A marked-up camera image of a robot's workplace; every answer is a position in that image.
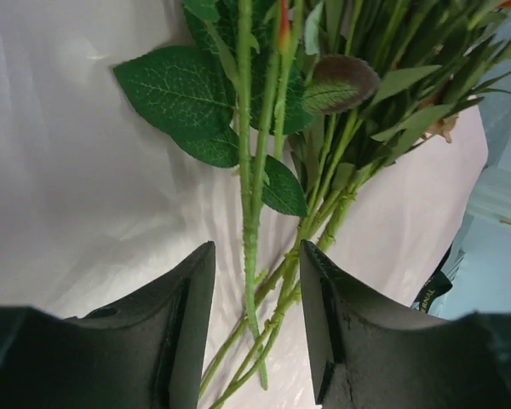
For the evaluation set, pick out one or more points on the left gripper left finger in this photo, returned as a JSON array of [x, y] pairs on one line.
[[146, 350]]

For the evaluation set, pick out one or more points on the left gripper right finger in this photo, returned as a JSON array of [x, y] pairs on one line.
[[368, 351]]

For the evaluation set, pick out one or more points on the black ribbon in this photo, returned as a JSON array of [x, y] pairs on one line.
[[439, 283]]

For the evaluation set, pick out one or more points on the purple flower bouquet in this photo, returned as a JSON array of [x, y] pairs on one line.
[[94, 202]]

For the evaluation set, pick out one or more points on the pink rose stem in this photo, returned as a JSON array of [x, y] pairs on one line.
[[230, 99]]

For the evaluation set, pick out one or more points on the cream rosebud spray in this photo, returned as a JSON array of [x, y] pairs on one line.
[[378, 93]]

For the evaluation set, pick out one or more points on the orange dried flower spray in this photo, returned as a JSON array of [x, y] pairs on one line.
[[471, 49]]

